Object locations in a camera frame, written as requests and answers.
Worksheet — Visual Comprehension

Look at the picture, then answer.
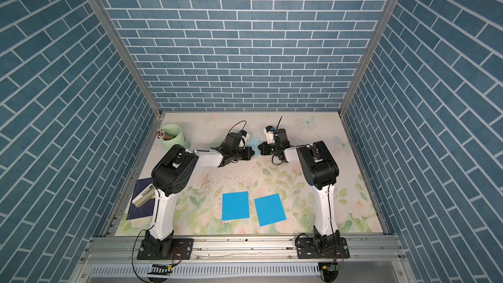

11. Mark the dark blue notebook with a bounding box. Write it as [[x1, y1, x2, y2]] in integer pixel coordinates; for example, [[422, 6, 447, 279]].
[[127, 178, 155, 220]]

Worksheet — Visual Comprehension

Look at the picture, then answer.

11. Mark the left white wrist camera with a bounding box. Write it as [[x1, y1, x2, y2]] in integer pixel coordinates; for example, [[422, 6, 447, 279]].
[[239, 130, 250, 141]]

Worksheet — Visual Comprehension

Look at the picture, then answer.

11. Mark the aluminium mounting rail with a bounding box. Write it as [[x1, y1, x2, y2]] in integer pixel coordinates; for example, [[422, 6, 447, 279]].
[[81, 233, 406, 263]]

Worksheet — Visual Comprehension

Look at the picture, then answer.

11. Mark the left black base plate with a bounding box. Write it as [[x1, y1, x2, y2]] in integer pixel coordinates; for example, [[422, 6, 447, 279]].
[[137, 238, 195, 262]]

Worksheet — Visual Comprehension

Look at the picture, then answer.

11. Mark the light blue square paper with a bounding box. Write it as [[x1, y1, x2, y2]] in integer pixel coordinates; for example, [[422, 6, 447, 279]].
[[249, 137, 261, 157]]

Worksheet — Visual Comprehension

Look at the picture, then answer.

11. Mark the left camera black cable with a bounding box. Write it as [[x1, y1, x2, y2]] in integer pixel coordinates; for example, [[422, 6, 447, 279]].
[[227, 121, 248, 136]]

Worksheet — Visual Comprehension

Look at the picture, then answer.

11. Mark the white stapler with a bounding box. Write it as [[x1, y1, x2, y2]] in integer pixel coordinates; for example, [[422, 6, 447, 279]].
[[132, 183, 156, 208]]

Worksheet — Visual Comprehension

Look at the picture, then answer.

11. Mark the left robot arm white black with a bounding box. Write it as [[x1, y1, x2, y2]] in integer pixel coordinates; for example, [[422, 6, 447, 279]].
[[140, 130, 255, 259]]

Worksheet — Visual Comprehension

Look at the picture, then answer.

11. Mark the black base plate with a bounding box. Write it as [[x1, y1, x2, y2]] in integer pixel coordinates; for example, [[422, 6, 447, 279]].
[[137, 238, 195, 262], [294, 235, 351, 259]]

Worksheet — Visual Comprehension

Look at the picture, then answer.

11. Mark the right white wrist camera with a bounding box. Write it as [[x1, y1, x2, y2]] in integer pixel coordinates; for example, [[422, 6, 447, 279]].
[[264, 126, 275, 144]]

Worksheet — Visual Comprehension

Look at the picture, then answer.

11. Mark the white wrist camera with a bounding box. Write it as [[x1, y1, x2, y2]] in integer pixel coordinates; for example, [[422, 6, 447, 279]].
[[239, 130, 250, 141], [264, 126, 275, 144]]

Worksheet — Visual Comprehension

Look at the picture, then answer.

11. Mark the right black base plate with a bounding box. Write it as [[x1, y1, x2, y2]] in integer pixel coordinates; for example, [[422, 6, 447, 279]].
[[294, 235, 351, 259]]

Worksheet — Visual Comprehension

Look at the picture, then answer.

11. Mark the blue paper sheet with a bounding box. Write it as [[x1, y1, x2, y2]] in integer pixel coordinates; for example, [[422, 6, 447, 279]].
[[254, 194, 287, 227], [221, 191, 250, 221]]

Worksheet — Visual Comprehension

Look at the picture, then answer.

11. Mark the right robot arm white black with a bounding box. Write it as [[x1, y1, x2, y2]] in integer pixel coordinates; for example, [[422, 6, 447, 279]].
[[258, 126, 341, 258]]

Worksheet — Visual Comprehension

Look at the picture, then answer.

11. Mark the green pencil cup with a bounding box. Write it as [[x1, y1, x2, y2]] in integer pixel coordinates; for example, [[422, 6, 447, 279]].
[[158, 124, 189, 151]]

